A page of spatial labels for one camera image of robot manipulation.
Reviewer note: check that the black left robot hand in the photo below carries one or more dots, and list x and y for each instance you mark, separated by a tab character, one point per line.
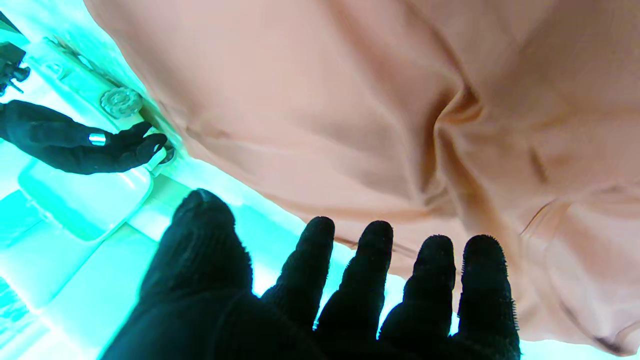
210	300

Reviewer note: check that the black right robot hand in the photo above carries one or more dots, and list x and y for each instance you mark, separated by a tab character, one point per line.
55	142

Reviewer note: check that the red shirt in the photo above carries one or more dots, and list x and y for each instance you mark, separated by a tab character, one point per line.
350	100

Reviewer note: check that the beige hard-shell suitcase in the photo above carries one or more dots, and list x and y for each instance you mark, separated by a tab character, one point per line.
85	200

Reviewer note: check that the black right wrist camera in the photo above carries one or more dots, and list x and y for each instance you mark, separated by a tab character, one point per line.
11	65

